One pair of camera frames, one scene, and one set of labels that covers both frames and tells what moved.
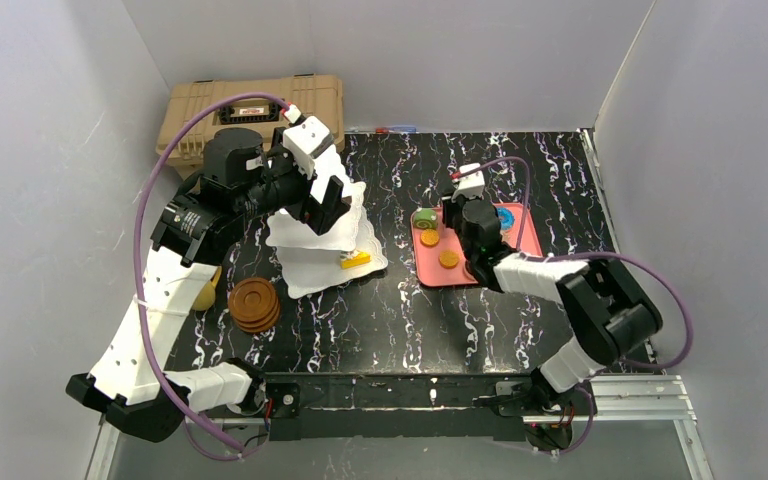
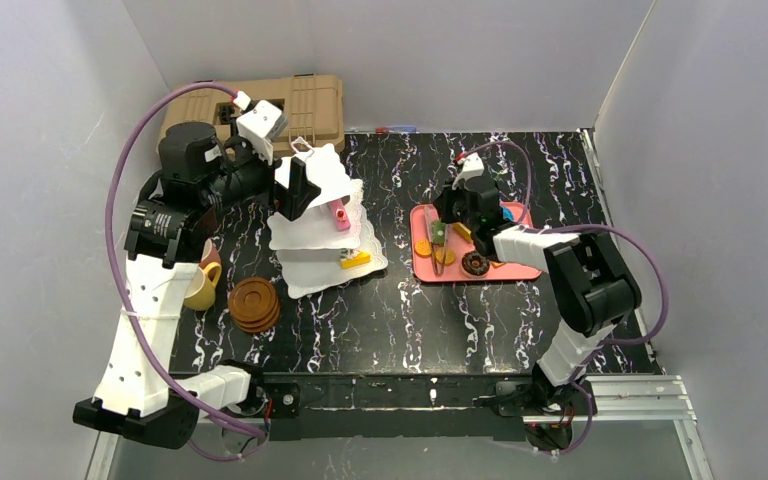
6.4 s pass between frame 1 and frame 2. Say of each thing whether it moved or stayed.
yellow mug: stayed
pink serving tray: stayed
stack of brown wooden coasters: stayed
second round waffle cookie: stayed
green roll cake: moved
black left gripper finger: moved
